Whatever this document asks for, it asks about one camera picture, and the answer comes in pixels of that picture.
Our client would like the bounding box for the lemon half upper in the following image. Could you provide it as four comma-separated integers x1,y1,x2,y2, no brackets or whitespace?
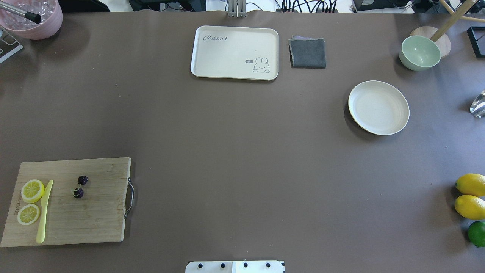
21,179,45,204

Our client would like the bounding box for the cream round plate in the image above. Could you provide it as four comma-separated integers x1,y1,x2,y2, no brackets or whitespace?
348,80,410,135

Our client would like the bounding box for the yellow lemon near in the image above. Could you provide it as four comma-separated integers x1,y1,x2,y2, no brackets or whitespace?
454,195,485,221

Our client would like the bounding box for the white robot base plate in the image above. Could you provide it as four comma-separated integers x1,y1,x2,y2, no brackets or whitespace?
185,260,285,273

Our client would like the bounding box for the dark cherry lower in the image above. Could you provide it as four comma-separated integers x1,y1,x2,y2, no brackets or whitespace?
72,188,84,199

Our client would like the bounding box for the lemon slice lower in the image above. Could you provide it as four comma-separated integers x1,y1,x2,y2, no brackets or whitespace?
17,204,41,225

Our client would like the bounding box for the aluminium frame post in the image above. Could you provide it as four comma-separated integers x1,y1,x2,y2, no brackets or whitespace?
227,0,246,18

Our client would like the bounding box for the steel ice scoop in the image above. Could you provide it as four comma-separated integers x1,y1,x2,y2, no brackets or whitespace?
469,90,485,118

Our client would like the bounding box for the grey folded cloth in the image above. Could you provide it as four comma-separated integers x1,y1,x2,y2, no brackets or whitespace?
289,36,326,69

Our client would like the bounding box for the yellow lemon far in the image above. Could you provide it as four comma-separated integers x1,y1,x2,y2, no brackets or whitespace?
455,173,485,197

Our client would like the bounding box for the green lime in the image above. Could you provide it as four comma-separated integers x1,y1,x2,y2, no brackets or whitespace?
467,221,485,248

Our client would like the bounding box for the green bowl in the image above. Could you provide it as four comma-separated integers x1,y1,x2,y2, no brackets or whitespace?
399,36,441,71

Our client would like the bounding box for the white wire cup rack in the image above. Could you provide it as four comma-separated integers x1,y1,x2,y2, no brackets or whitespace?
0,27,23,63

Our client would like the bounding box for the yellow plastic knife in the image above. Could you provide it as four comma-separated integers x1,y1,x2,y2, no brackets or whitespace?
36,180,54,244

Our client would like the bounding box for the steel muddler black tip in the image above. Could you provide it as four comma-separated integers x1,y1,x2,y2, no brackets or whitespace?
0,1,42,24

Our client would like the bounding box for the dark cherry upper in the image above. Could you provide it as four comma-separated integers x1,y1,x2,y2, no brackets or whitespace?
77,175,89,185

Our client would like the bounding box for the cream rabbit tray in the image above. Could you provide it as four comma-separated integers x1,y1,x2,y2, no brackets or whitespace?
191,25,279,81

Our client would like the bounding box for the pink bowl of ice cubes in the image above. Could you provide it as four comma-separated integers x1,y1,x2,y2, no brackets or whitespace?
0,0,63,40

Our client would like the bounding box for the dark cherry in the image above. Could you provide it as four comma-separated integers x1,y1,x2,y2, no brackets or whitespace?
72,188,84,199
77,175,89,185

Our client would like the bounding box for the bamboo cutting board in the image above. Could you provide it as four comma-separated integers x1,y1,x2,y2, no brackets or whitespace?
1,157,131,248

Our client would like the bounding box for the yellow lemon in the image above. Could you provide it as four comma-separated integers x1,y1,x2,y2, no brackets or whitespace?
455,173,485,197
454,195,485,221

